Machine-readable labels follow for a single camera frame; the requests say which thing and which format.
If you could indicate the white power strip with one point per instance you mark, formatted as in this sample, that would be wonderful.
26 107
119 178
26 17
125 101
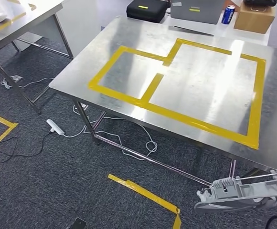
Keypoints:
54 127

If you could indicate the grey laptop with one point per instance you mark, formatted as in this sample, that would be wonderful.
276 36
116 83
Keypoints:
200 14

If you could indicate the blue drink can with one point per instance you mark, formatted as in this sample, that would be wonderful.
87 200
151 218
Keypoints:
228 15

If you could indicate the black zip case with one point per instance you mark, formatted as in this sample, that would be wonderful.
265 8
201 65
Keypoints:
145 12

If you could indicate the brown cardboard box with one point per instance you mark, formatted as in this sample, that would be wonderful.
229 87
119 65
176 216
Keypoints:
253 20

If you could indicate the black remote controller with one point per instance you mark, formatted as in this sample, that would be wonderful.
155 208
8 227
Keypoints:
260 2

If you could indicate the white power adapter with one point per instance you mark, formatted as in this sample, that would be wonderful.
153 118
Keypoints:
16 77

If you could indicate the grey plastic wheel cover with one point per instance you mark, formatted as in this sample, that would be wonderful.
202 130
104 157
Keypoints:
236 192

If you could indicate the stainless steel table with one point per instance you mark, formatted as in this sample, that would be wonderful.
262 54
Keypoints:
33 15

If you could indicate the yellow floor tape strip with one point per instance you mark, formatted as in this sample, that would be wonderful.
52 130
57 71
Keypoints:
143 191

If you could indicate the dark robot foot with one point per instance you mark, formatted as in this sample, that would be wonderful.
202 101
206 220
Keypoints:
78 223

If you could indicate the white desk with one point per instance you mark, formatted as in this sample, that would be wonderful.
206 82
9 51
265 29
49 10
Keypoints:
236 33

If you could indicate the stainless steel workbench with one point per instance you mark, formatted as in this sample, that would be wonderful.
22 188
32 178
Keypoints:
200 88

